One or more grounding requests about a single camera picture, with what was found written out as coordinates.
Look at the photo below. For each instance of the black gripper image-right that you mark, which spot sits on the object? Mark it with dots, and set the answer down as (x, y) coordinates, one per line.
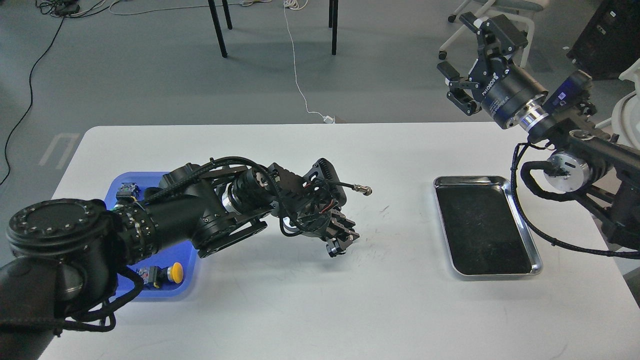
(500, 86)

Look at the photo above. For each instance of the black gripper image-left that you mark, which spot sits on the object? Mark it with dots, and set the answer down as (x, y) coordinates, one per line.
(333, 227)

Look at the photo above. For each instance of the black robot arm image-left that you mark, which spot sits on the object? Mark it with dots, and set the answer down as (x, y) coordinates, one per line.
(73, 257)

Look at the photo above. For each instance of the silver metal tray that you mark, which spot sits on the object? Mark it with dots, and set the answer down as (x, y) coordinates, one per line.
(485, 235)

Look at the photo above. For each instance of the blue plastic tray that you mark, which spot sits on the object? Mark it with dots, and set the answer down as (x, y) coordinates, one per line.
(153, 232)

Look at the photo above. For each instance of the black equipment case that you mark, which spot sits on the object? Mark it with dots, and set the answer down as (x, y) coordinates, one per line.
(610, 42)

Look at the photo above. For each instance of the white round bin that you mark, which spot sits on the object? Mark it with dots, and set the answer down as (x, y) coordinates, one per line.
(625, 117)

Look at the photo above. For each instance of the yellow push button switch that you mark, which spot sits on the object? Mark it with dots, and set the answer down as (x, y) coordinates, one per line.
(155, 277)

